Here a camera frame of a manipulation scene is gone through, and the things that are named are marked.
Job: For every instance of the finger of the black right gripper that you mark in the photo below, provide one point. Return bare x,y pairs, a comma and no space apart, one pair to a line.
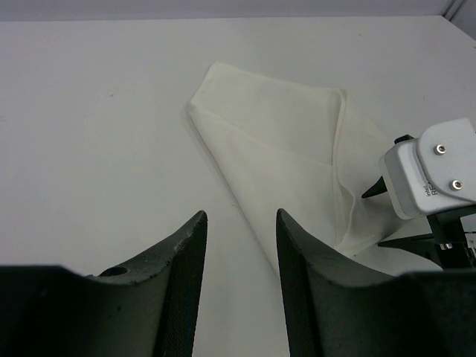
378,188
421,245

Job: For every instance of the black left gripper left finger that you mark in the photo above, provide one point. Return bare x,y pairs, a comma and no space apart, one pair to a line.
145,306

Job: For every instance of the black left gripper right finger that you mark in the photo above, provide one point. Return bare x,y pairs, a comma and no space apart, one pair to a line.
335,306

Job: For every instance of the white cloth napkin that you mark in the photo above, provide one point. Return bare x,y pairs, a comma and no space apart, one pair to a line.
310,151

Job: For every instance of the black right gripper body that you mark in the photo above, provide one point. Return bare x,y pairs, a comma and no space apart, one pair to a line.
450,239

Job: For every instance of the right aluminium frame post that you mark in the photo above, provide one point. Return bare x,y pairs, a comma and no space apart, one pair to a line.
462,15

